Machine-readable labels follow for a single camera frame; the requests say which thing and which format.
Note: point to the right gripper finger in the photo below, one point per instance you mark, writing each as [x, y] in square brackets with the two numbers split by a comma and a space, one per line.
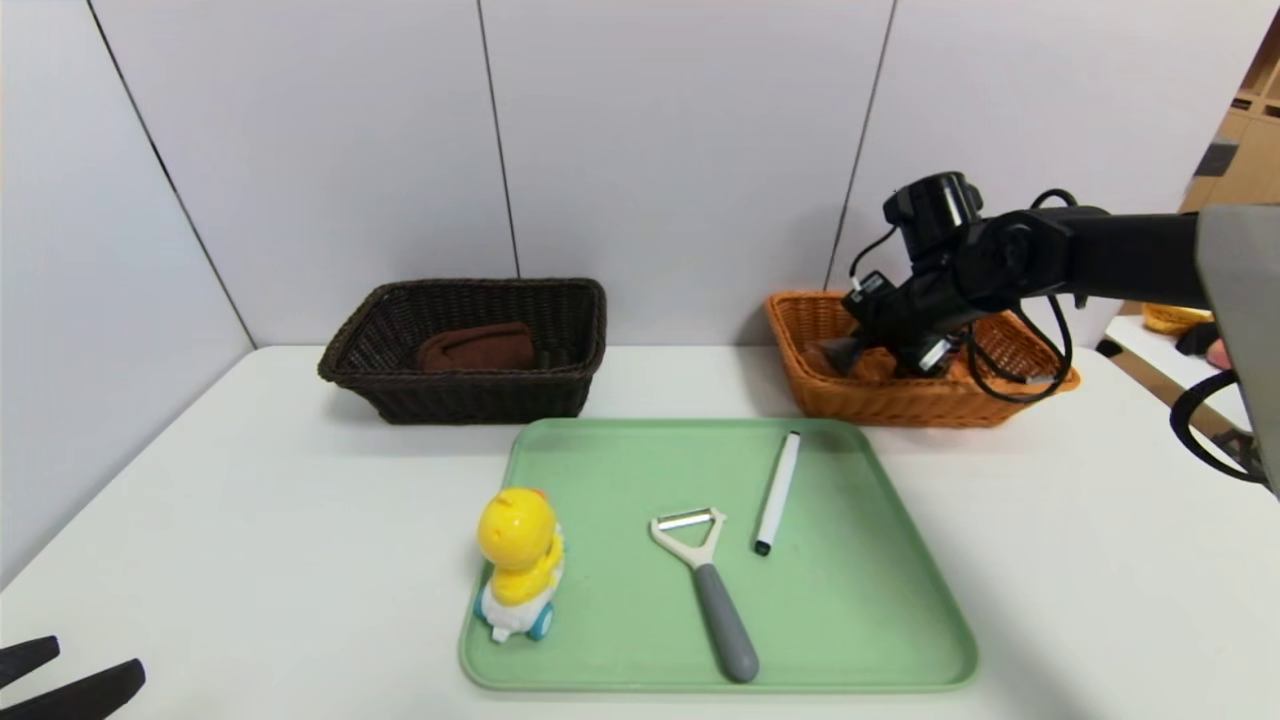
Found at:
[910, 368]
[845, 358]

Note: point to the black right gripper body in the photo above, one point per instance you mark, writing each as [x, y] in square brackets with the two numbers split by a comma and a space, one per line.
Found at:
[926, 357]

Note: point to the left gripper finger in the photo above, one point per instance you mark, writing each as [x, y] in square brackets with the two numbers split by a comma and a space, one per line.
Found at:
[30, 660]
[90, 695]

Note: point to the brown towel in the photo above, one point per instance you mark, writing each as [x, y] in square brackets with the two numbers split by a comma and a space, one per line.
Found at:
[475, 350]

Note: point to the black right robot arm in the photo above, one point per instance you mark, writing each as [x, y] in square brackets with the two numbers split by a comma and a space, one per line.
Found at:
[1130, 255]

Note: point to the orange wicker basket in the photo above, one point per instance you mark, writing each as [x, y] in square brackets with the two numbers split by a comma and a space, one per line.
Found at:
[900, 405]

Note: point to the dark brown wicker basket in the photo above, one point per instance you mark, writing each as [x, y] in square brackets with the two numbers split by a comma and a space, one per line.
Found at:
[470, 400]

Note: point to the white marker pen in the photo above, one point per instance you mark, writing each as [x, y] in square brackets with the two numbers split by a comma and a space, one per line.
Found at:
[778, 490]

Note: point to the white side table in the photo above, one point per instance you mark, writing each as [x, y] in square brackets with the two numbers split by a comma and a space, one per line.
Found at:
[1150, 350]

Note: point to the black flat object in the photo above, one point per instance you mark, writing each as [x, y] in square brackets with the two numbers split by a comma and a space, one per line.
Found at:
[1198, 342]

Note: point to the green plastic tray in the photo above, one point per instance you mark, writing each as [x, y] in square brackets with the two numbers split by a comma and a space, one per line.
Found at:
[640, 600]

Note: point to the dark cabinet sign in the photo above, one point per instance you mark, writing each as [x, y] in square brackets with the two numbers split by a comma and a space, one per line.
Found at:
[1216, 160]

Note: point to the yellow duck toy car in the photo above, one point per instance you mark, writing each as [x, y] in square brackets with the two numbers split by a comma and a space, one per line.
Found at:
[515, 530]

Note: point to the wooden cabinet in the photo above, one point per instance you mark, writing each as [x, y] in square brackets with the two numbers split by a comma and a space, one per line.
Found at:
[1250, 150]

